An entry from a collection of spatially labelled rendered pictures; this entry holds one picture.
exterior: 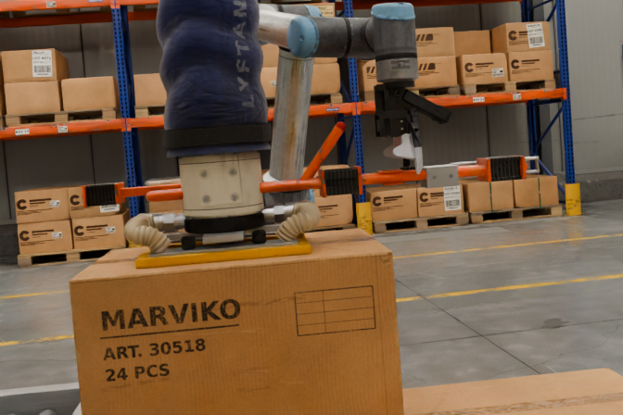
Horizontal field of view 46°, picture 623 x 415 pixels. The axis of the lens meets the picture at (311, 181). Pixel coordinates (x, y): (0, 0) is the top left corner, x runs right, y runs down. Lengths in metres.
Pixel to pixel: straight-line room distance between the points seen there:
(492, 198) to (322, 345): 8.13
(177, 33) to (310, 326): 0.62
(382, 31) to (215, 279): 0.62
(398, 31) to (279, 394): 0.77
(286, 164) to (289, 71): 0.31
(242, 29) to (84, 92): 7.37
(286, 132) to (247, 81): 0.83
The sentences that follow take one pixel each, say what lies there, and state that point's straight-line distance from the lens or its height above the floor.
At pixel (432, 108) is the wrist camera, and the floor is 1.21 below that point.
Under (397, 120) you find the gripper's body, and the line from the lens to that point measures 1.57.
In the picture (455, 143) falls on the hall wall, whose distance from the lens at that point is 10.64.
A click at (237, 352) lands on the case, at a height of 0.78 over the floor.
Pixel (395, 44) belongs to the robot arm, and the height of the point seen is 1.35.
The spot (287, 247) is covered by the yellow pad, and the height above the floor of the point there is 0.96.
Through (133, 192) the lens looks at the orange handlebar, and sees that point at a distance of 1.83.
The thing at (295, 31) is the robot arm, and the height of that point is 1.41.
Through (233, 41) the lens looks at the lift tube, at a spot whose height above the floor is 1.37.
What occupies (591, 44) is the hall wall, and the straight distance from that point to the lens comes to 11.59.
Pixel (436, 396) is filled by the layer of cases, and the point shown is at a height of 0.54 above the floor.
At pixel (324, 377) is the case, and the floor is 0.72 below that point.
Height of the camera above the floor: 1.16
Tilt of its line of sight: 3 degrees down
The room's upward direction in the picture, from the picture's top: 4 degrees counter-clockwise
